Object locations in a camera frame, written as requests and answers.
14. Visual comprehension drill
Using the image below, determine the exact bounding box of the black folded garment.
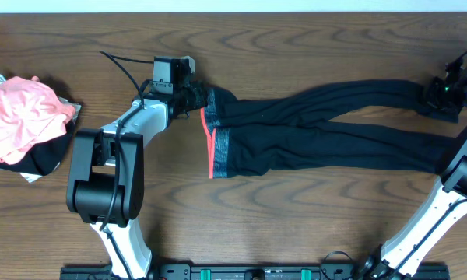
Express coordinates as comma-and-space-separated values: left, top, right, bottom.
0, 98, 82, 176

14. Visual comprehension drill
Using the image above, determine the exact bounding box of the black leggings red waistband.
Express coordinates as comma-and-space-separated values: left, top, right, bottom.
201, 80, 460, 178

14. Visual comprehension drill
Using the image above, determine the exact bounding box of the pink crumpled garment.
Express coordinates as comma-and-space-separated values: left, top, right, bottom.
0, 76, 76, 165

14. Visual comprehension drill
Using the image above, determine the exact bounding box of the left black cable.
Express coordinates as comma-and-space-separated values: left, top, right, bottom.
97, 50, 156, 280

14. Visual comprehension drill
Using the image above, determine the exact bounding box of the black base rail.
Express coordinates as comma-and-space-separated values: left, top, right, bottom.
59, 264, 451, 280

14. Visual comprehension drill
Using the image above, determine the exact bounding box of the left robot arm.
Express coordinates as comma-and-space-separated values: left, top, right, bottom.
60, 56, 207, 279

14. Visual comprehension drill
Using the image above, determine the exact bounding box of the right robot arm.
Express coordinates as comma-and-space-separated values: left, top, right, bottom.
353, 57, 467, 279

